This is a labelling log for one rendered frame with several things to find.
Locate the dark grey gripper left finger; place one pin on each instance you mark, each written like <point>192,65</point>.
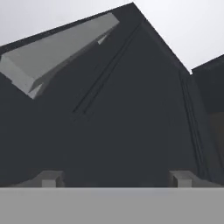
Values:
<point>49,178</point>

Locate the dark cabinet run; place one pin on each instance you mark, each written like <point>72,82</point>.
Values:
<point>211,87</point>

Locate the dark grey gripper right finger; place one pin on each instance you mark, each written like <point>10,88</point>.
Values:
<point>182,178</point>

